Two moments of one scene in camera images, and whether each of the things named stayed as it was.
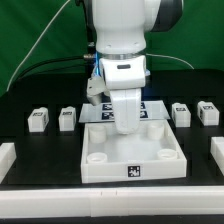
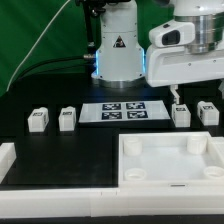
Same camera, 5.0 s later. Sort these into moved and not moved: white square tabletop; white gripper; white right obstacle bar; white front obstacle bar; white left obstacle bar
Moved: white gripper; white square tabletop
Not moved: white front obstacle bar; white right obstacle bar; white left obstacle bar
